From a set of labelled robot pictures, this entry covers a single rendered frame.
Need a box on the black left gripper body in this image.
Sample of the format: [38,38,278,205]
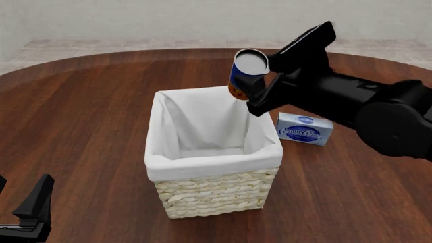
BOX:
[0,219,52,243]

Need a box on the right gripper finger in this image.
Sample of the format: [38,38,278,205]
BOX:
[235,73,276,102]

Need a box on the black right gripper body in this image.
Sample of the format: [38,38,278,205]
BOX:
[247,72,292,117]

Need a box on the blue alphabet soup can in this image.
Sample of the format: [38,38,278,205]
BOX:
[227,47,271,101]

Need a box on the woven basket with white liner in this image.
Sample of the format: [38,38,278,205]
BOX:
[144,85,284,220]

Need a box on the cream cheese box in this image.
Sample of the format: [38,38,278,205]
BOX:
[275,111,335,147]

